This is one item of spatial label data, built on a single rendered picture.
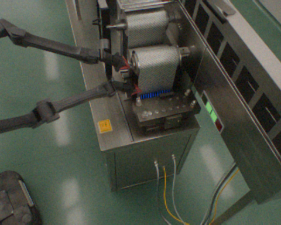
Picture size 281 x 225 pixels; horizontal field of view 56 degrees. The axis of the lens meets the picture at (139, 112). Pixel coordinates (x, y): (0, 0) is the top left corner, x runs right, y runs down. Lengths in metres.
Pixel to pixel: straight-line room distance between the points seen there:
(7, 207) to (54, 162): 0.60
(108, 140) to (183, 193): 1.10
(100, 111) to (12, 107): 1.54
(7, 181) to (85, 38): 1.31
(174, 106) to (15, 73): 2.25
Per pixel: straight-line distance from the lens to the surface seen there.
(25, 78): 3.35
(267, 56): 1.15
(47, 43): 1.45
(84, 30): 2.36
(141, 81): 1.58
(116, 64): 1.48
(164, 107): 1.64
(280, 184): 1.19
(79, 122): 2.82
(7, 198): 2.35
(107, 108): 1.77
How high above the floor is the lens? 2.34
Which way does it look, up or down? 55 degrees down
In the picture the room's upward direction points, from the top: 5 degrees clockwise
